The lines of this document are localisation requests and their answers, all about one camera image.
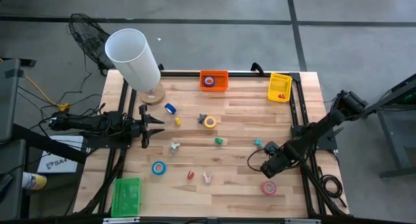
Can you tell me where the green plastic basket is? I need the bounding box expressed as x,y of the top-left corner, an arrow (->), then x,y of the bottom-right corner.
110,177 -> 142,218

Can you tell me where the coiled black cable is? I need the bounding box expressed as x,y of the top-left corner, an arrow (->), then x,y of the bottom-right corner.
320,173 -> 348,208

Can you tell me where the white lamp with wooden base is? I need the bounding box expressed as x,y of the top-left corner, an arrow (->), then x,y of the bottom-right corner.
104,28 -> 166,106

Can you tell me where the grey equipment case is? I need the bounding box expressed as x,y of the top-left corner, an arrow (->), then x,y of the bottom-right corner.
0,57 -> 22,143

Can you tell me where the light blue tape roll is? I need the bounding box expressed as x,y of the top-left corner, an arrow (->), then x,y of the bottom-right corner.
151,160 -> 167,176

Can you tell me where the black cable bundle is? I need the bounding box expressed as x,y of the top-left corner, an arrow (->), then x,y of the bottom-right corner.
77,149 -> 126,215
298,149 -> 345,217

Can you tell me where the black floor fan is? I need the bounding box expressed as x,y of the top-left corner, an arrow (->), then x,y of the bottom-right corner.
67,12 -> 113,76

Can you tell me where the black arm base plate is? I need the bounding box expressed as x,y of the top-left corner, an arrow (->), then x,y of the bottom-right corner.
83,134 -> 133,150
291,123 -> 339,151

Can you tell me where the yellow cable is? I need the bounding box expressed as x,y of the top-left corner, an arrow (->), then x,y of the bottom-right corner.
0,57 -> 71,112

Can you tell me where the pink tape roll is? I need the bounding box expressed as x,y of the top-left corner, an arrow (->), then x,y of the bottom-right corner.
260,180 -> 278,196

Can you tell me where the yellow and white bottle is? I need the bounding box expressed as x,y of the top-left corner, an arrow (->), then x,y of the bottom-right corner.
21,171 -> 48,191

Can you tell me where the large black clamp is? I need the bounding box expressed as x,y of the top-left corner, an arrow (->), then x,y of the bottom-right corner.
250,62 -> 266,76

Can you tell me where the orange plastic basket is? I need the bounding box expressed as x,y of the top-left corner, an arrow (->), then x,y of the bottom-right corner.
199,69 -> 229,93

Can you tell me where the dark metal stand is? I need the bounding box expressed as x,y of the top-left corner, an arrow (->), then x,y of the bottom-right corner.
357,73 -> 416,179

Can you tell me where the yellow tape roll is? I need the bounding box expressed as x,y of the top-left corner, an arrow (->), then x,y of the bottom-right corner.
203,115 -> 217,129

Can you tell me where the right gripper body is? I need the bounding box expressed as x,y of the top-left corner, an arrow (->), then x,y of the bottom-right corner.
259,145 -> 295,179

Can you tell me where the silver metal bracket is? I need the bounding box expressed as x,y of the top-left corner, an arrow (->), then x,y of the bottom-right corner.
284,218 -> 322,224
103,217 -> 140,224

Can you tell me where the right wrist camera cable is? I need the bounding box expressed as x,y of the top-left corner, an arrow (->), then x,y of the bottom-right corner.
246,148 -> 271,173

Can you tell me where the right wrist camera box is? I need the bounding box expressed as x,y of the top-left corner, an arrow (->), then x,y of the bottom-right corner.
263,141 -> 280,156

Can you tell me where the yellow plastic basket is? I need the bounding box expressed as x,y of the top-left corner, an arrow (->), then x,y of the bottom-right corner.
266,72 -> 293,103

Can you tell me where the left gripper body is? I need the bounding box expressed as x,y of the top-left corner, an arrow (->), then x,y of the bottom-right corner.
130,104 -> 152,149

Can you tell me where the black diagonal beam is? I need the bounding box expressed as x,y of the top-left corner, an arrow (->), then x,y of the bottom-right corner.
12,123 -> 88,165

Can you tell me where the white printed sign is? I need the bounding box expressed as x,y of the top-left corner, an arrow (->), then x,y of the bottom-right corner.
36,135 -> 85,174

